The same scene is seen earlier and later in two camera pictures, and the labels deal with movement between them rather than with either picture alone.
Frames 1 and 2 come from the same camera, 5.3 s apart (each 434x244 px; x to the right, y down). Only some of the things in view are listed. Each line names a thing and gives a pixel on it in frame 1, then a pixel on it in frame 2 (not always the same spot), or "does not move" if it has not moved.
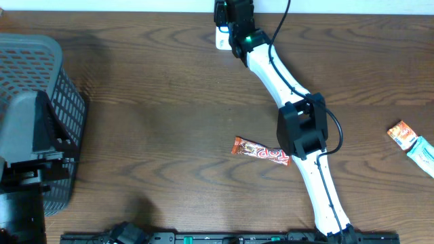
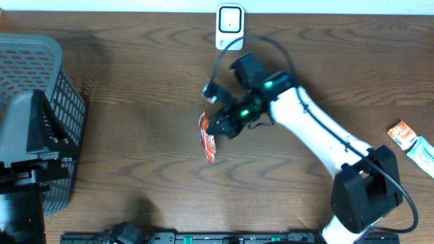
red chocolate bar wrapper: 241,146 → 208,141
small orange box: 403,134 does not move
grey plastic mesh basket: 35,63 does not move
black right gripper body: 220,14 → 240,110
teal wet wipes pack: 422,153 does not move
